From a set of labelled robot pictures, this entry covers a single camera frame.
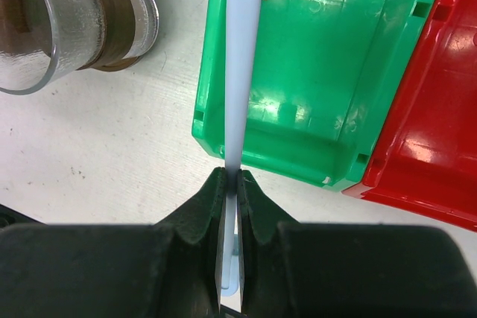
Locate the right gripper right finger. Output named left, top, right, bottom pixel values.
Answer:
left=237, top=170, right=297, bottom=314

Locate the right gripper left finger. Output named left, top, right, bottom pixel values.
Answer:
left=154, top=167, right=227, bottom=314

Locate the light blue toothbrush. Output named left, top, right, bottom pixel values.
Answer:
left=221, top=0, right=262, bottom=296

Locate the brown oval wooden tray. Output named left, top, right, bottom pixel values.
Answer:
left=78, top=0, right=159, bottom=71

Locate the red plastic bin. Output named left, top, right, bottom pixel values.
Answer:
left=344, top=0, right=476, bottom=231

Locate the left green plastic bin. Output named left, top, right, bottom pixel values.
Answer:
left=190, top=0, right=450, bottom=189

